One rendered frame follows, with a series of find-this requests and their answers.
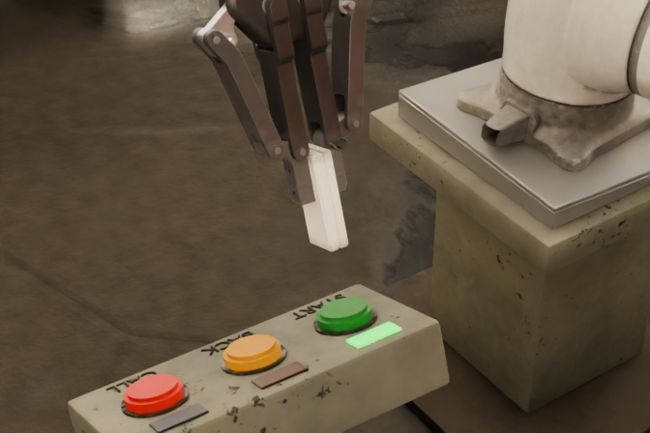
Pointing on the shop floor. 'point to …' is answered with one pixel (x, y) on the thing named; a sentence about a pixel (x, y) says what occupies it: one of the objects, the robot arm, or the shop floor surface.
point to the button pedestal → (338, 394)
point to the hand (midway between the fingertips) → (320, 197)
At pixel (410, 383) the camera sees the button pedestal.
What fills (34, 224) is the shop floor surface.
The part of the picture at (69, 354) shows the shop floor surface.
